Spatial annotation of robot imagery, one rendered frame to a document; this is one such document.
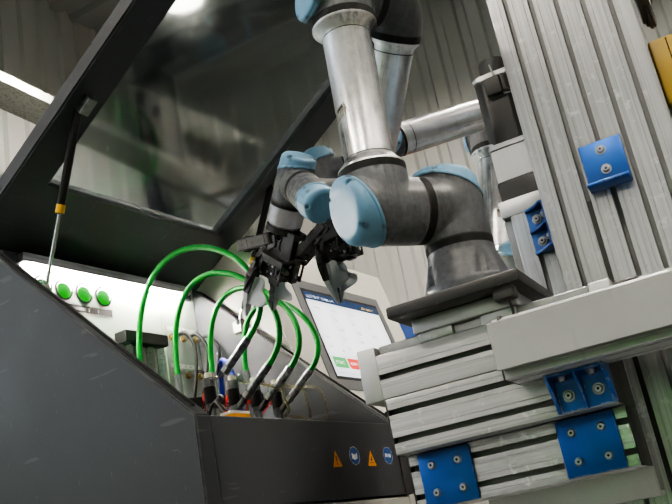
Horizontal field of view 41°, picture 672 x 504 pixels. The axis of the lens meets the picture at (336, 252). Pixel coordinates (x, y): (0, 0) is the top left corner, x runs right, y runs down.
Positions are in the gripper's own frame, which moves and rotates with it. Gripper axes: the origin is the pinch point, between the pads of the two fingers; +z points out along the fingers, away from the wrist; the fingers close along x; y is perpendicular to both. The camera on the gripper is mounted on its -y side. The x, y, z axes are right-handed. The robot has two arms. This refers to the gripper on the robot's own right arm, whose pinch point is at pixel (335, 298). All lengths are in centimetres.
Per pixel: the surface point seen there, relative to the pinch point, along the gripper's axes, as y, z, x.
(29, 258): -54, -21, -37
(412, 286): -284, -192, 610
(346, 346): -31, -3, 52
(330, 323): -33, -10, 48
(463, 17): -168, -453, 626
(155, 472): -14, 34, -47
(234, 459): -3, 34, -38
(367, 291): -37, -26, 81
